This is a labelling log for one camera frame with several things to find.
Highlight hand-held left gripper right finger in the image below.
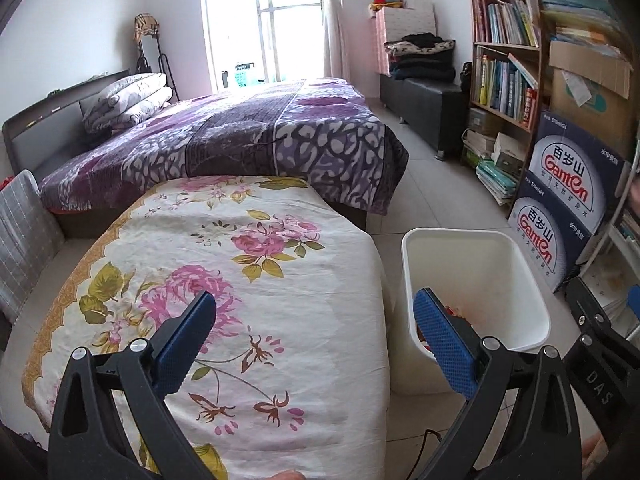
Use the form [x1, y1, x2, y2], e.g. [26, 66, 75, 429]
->
[410, 287, 583, 480]

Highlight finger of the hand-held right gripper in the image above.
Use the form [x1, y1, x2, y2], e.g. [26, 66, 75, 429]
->
[566, 277, 640, 366]

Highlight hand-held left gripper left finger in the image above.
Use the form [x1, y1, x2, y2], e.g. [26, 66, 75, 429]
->
[47, 290, 217, 480]

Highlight white plastic bin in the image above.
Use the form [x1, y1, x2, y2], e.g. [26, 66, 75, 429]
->
[390, 227, 551, 396]

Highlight blue printed carton box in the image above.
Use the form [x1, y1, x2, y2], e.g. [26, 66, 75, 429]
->
[520, 110, 626, 238]
[507, 175, 608, 293]

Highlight white metal rack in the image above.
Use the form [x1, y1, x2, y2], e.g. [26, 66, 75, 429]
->
[575, 145, 640, 346]

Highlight floral tablecloth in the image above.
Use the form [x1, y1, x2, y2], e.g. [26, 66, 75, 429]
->
[21, 175, 391, 480]

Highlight floor stack of books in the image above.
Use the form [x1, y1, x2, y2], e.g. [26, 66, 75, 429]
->
[462, 130, 521, 206]

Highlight grey checked cushion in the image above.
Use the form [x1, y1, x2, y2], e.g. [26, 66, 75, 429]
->
[0, 170, 66, 323]

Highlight brown cardboard box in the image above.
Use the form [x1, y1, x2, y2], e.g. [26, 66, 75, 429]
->
[547, 40, 636, 161]

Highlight row of books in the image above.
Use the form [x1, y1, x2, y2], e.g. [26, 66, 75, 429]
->
[474, 0, 541, 48]
[475, 47, 538, 128]

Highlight black bench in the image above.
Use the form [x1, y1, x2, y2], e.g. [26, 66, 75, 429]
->
[379, 74, 466, 158]

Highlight stacked pillows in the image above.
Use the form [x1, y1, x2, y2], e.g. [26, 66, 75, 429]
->
[82, 72, 173, 135]

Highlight dark bed headboard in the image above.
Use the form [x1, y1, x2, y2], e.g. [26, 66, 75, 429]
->
[1, 69, 132, 181]

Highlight black coat rack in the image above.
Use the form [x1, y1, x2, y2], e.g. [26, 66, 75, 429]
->
[132, 14, 181, 103]

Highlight pile of folded clothes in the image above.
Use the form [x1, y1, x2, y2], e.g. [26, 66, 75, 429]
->
[384, 32, 457, 81]

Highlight tall pile of booklets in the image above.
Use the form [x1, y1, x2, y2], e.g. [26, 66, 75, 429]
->
[540, 0, 631, 61]

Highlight plaid scarf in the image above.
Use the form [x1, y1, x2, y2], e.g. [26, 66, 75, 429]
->
[132, 14, 162, 42]

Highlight pink fabric cabinet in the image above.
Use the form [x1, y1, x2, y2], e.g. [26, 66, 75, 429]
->
[370, 6, 437, 77]

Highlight white curtain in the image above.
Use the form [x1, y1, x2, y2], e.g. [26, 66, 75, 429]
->
[316, 0, 346, 81]

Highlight black cable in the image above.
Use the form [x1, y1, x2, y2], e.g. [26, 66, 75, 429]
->
[419, 429, 443, 480]

